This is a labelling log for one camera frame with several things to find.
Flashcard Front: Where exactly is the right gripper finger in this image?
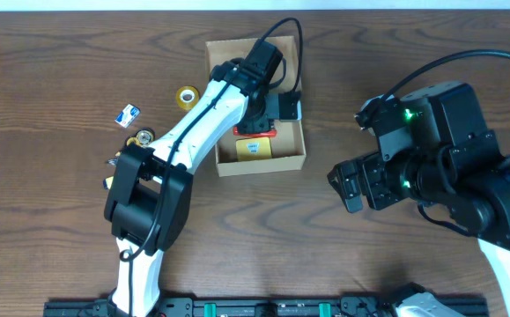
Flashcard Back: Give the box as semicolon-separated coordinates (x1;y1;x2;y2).
327;160;358;196
343;174;363;213

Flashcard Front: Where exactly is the red black stapler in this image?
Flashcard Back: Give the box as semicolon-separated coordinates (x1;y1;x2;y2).
232;125;278;138

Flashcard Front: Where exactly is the yellow sticky note pad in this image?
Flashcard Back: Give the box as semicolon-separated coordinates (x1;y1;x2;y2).
235;136;272;162

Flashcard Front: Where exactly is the yellow tape roll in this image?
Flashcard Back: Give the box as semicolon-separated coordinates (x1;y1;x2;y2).
175;85;200;111

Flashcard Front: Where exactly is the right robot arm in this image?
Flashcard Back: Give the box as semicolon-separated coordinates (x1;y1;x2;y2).
328;81;510;314

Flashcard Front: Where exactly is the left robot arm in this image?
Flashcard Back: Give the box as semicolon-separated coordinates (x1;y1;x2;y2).
104;39;284;316

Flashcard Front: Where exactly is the brown cardboard box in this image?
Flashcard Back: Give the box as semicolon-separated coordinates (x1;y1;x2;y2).
205;35;307;177

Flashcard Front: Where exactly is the correction tape dispenser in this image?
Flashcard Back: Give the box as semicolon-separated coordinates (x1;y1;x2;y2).
125;128;155;146

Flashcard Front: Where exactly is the small blue white box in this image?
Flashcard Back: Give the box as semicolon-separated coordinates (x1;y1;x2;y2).
115;104;141;129

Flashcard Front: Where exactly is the black pen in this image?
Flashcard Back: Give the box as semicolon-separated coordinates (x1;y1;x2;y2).
106;158;118;166

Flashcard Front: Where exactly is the yellow highlighter marker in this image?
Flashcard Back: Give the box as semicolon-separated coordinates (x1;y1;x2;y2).
103;176;114;190

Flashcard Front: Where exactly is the black mounting rail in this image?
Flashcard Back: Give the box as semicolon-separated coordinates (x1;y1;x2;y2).
43;296;392;317

